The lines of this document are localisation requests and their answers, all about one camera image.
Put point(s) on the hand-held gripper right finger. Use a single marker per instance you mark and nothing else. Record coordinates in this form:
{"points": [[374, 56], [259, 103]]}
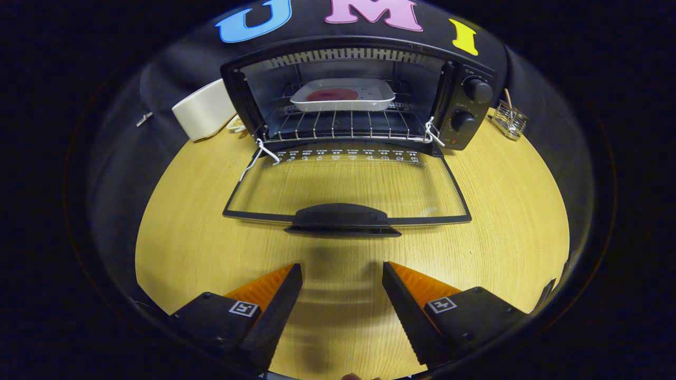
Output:
{"points": [[409, 316]]}

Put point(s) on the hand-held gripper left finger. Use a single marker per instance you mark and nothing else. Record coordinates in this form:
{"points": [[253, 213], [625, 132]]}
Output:
{"points": [[274, 322]]}

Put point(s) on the black toaster oven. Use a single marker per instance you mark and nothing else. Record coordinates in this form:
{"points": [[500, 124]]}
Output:
{"points": [[465, 140]]}

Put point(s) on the white square dish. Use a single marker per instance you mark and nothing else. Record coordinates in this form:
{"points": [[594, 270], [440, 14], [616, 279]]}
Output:
{"points": [[377, 95]]}

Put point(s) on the pink ham slice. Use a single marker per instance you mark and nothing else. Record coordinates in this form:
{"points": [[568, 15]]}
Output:
{"points": [[332, 95]]}

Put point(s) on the metal oven rack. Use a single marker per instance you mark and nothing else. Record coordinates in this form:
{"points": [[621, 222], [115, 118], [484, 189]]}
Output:
{"points": [[343, 126]]}

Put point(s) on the white pop-up toaster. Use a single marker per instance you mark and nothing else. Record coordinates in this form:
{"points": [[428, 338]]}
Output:
{"points": [[203, 111]]}

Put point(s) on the silver clip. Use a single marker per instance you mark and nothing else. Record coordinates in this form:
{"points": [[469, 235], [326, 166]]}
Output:
{"points": [[144, 119]]}

